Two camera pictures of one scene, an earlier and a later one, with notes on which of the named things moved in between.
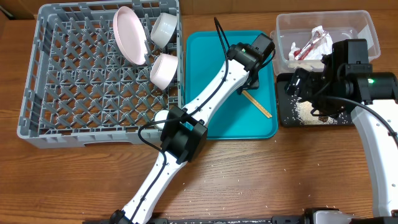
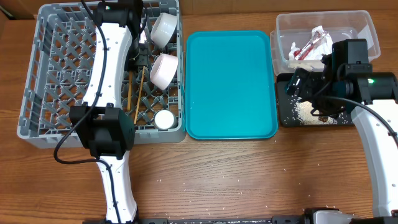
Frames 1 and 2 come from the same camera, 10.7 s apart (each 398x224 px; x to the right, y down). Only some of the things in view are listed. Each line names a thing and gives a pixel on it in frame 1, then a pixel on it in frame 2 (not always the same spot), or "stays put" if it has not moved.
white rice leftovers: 303,110 stays put
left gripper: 253,82 to 143,59
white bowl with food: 163,70 stays put
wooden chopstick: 263,110 to 138,100
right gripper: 298,83 stays put
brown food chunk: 324,119 stays put
